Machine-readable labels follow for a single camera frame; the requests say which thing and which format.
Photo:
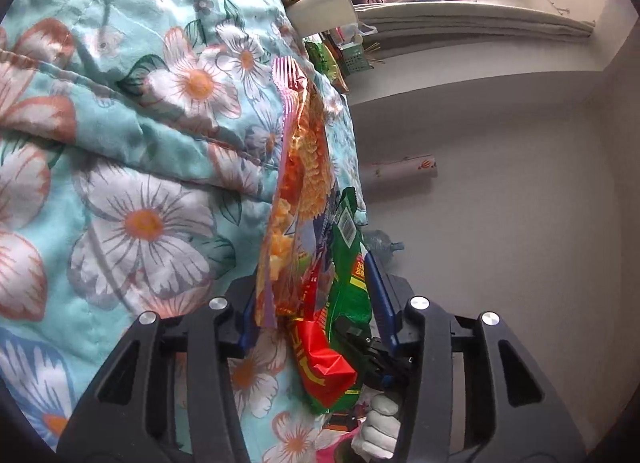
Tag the white paper cup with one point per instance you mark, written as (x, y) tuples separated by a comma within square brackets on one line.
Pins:
[(325, 8)]

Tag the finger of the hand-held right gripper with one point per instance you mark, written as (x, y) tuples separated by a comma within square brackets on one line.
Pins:
[(365, 350)]

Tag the beige curtain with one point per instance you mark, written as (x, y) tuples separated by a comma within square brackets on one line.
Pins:
[(475, 25)]

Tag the orange snack bag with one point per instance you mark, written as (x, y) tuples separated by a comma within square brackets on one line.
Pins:
[(300, 168)]

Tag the person's right hand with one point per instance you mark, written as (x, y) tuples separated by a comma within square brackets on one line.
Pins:
[(382, 423)]

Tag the green snack bag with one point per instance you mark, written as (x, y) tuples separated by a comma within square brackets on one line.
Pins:
[(350, 293)]

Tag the rolled printed mat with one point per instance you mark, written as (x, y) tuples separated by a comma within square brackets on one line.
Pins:
[(405, 169)]

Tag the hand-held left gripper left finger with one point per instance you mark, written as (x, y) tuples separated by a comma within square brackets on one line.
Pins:
[(245, 328)]

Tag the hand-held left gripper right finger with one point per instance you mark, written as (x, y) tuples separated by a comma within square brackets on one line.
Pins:
[(382, 303)]

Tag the floral teal blanket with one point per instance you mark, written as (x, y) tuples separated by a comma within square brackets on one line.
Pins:
[(125, 143)]

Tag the green plastic storage basket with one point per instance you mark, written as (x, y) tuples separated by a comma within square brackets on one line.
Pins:
[(357, 60)]

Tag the empty blue water jug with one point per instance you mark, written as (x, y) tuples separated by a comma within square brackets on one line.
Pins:
[(387, 243)]

